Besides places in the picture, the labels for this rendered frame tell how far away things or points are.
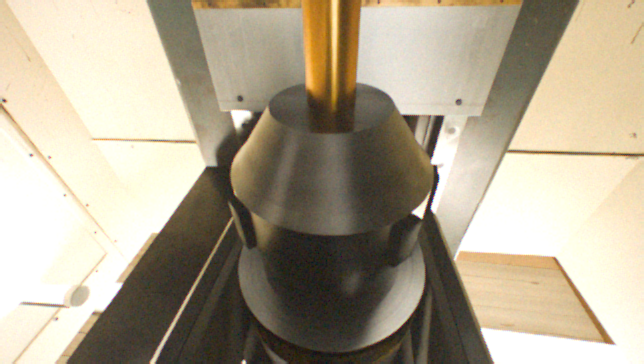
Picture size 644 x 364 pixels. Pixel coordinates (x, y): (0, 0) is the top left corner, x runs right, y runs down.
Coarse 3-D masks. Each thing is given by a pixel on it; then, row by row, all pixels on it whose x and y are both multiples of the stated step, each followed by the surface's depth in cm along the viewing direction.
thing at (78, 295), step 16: (0, 288) 81; (16, 288) 81; (32, 288) 80; (48, 288) 80; (64, 288) 80; (80, 288) 80; (32, 304) 85; (48, 304) 84; (64, 304) 78; (80, 304) 81
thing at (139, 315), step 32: (192, 192) 57; (224, 192) 56; (192, 224) 50; (224, 224) 50; (160, 256) 44; (192, 256) 44; (128, 288) 40; (160, 288) 40; (96, 320) 37; (128, 320) 37; (160, 320) 36; (96, 352) 34; (128, 352) 34
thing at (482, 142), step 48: (528, 0) 41; (576, 0) 41; (192, 48) 50; (528, 48) 45; (192, 96) 56; (528, 96) 50; (240, 144) 58; (432, 144) 56; (480, 144) 57; (480, 192) 65
